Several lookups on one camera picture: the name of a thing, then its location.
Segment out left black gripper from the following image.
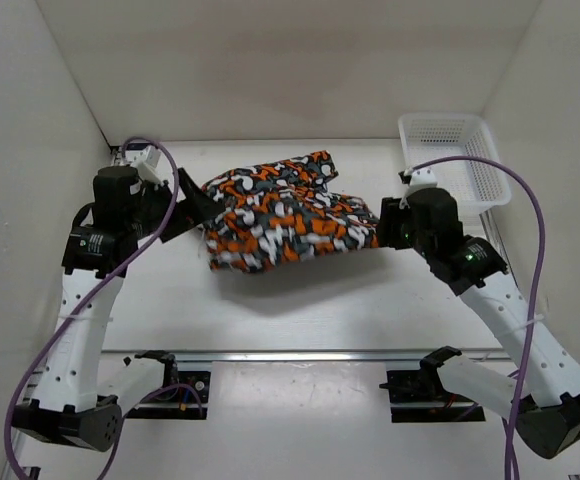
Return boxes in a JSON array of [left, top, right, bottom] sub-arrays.
[[125, 167, 223, 242]]

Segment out orange camouflage shorts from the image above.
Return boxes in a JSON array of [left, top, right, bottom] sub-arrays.
[[202, 150, 379, 274]]

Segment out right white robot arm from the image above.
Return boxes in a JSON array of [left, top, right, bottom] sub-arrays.
[[377, 187, 580, 459]]

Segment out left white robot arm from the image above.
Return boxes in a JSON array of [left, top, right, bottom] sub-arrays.
[[10, 166, 223, 452]]

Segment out white plastic basket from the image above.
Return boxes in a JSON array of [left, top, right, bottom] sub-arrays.
[[398, 113, 512, 216]]

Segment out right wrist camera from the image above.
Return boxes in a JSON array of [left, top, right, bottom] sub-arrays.
[[399, 167, 438, 188]]

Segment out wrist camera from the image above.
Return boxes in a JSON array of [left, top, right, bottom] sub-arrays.
[[399, 167, 438, 188], [119, 143, 163, 185]]

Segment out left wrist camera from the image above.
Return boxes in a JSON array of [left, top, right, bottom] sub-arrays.
[[119, 143, 163, 185]]

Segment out aluminium front rail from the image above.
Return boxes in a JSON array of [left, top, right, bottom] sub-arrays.
[[100, 349, 511, 363]]

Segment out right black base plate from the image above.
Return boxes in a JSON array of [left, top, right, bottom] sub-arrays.
[[379, 370, 486, 424]]

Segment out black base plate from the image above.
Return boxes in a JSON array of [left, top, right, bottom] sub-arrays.
[[128, 363, 212, 421], [379, 370, 486, 424]]

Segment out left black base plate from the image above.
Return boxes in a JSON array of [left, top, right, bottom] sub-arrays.
[[128, 363, 212, 421]]

